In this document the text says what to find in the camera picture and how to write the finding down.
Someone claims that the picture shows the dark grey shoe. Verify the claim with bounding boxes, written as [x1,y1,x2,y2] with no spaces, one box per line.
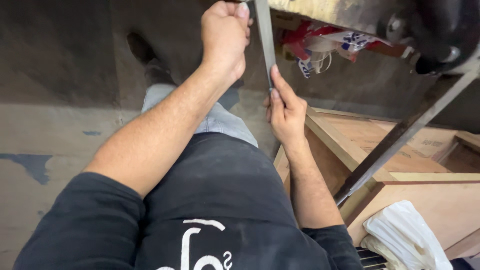
[144,58,175,87]

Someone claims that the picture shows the grey metal bar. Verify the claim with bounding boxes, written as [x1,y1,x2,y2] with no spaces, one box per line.
[252,0,278,91]

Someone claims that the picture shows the person's left hand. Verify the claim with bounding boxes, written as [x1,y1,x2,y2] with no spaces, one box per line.
[200,1,253,85]

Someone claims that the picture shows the black ribbed object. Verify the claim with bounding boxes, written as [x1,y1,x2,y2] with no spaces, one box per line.
[355,246,389,270]

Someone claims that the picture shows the white plastic bag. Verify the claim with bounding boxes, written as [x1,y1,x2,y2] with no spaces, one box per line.
[360,200,454,270]

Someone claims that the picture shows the light grey jeans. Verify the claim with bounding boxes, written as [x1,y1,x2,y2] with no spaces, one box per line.
[141,83,259,148]

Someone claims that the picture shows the grey metal frame leg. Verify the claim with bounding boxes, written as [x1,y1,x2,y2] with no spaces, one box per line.
[333,69,480,206]

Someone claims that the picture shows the black printed shirt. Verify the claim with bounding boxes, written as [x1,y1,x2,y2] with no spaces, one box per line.
[13,132,364,270]

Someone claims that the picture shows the person's right hand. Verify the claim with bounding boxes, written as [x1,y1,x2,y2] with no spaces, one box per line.
[262,64,309,148]

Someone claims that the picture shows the worn yellowish workbench top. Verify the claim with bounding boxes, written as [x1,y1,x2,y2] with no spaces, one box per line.
[268,0,399,39]

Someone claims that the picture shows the heap of red white plastic bags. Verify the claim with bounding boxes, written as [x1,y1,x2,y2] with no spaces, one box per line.
[279,20,393,80]

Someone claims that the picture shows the brown wooden cabinet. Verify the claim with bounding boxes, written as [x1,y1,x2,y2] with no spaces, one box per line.
[273,106,480,260]

